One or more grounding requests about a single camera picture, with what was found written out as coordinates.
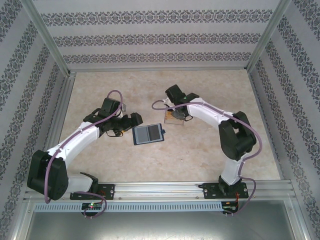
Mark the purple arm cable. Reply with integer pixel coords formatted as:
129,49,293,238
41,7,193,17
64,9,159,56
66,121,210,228
151,99,263,217
43,89,126,220

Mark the aluminium left frame post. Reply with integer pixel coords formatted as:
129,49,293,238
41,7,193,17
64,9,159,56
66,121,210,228
23,0,72,77

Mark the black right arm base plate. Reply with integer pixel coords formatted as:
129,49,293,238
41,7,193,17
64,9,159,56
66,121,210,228
202,182,250,200

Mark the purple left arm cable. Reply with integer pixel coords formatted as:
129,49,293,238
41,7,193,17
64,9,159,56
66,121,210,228
43,89,126,220

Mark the aluminium back frame beam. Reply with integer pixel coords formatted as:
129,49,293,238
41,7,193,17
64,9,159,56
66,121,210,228
67,66,251,74

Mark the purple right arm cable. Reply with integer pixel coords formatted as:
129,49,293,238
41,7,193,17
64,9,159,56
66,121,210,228
151,99,263,217

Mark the aluminium right frame post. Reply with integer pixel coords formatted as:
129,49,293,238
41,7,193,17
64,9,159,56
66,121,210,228
246,0,292,72

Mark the dark grey card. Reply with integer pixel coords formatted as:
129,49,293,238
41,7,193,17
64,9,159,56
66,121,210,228
148,124,161,141

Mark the aluminium mounting rail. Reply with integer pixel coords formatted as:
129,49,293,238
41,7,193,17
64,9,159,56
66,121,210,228
23,181,298,201

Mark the aluminium frame post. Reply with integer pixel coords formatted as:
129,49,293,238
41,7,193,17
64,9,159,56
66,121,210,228
23,0,72,77
246,0,292,72

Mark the grey metal tray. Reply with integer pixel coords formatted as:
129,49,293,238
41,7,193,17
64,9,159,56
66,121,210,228
9,199,311,240

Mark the left circuit board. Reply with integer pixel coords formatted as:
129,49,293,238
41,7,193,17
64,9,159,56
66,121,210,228
81,202,103,211

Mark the thin black left gripper cable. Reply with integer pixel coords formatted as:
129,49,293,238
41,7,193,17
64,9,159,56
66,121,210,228
104,127,126,138

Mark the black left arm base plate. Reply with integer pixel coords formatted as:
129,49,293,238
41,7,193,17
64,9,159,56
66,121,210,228
69,183,116,201

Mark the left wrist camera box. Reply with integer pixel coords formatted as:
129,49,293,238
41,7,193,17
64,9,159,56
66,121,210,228
119,101,128,119

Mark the navy leather card holder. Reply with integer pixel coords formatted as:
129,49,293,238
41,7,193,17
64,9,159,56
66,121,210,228
132,122,168,146

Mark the clear acrylic box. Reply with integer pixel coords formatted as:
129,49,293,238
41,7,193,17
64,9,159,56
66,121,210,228
162,109,186,127

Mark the slotted grey cable duct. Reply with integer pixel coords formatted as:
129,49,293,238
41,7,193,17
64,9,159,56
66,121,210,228
33,201,223,212

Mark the aluminium side rail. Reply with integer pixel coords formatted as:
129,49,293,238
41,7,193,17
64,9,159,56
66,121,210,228
33,72,77,183

